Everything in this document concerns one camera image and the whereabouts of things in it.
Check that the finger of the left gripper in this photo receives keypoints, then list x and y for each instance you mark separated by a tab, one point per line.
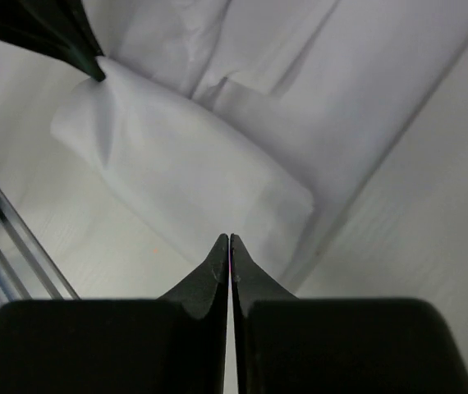
65	53
40	5

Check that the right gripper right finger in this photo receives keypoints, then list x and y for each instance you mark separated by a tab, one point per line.
285	344

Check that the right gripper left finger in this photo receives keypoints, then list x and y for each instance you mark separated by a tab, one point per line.
173	344

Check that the white t shirt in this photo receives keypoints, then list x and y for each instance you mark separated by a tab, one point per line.
258	118

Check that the aluminium front rail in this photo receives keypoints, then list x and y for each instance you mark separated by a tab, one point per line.
27	267

